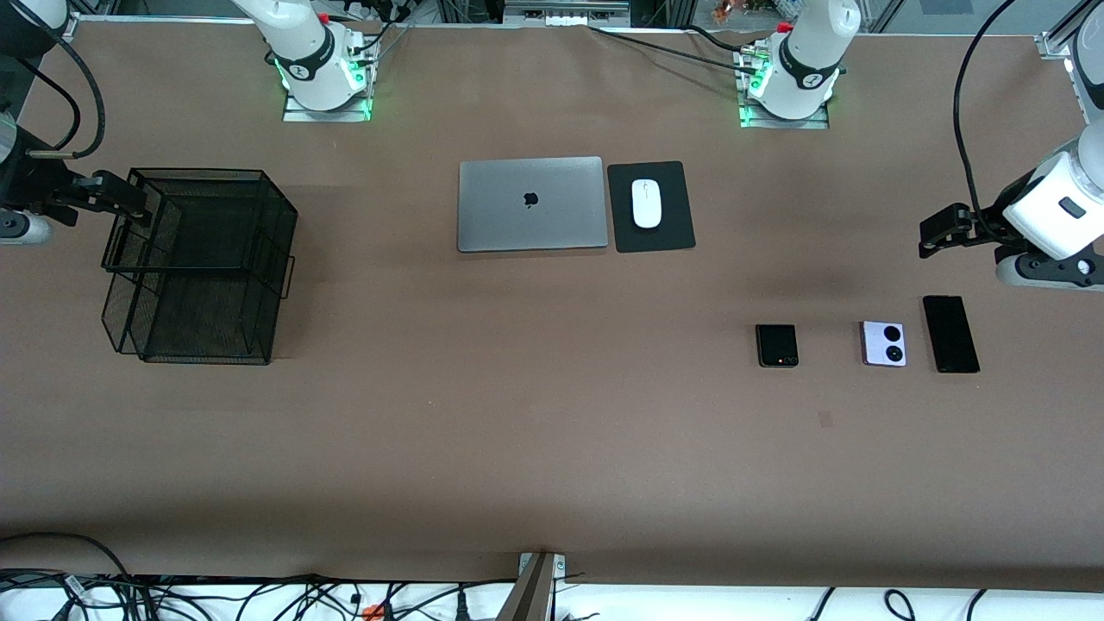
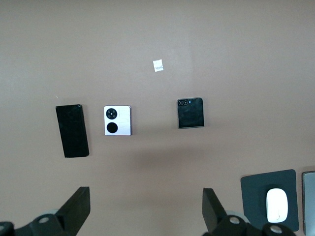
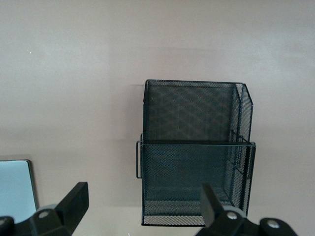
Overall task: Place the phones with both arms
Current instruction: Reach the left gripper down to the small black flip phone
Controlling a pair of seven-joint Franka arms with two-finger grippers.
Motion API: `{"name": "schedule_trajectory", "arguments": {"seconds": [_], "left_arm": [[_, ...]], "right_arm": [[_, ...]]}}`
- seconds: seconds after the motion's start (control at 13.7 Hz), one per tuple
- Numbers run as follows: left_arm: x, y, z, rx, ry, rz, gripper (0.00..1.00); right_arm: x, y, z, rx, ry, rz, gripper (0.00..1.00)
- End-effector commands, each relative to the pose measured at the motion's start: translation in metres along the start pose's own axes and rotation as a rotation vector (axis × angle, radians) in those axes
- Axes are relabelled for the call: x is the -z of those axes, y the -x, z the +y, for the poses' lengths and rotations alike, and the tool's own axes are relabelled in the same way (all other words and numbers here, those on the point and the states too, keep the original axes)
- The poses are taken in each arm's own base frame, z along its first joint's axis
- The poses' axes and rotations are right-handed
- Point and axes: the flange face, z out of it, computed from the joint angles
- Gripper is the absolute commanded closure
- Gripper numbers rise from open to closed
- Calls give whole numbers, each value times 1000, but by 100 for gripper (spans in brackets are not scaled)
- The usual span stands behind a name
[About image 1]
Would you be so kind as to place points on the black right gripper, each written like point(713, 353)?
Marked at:
point(34, 185)

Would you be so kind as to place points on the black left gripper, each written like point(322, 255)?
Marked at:
point(991, 217)

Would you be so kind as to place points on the black slab smartphone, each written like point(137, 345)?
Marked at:
point(951, 335)

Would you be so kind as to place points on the lavender flip phone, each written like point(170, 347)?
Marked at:
point(875, 345)

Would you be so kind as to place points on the black flip phone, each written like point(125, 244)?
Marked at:
point(776, 343)

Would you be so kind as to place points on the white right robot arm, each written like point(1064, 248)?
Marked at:
point(302, 52)

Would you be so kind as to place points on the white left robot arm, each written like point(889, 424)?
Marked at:
point(802, 60)

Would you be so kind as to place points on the black mesh two-tier tray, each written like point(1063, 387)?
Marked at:
point(216, 259)

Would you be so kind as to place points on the black mouse pad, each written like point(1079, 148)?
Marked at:
point(673, 233)

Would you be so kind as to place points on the white computer mouse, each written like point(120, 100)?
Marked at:
point(647, 203)

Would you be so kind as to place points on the silver closed laptop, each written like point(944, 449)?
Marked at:
point(500, 216)

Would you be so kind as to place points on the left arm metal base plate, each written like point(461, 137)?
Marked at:
point(815, 123)

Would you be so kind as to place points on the aluminium corner bracket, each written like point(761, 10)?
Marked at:
point(72, 26)
point(1052, 47)

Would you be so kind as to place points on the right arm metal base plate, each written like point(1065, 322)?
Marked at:
point(358, 115)

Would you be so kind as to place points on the aluminium frame rail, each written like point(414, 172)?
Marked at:
point(565, 13)

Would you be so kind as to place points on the silver post bracket plate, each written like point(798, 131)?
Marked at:
point(561, 565)

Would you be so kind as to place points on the grey metal stand post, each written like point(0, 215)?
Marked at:
point(530, 595)

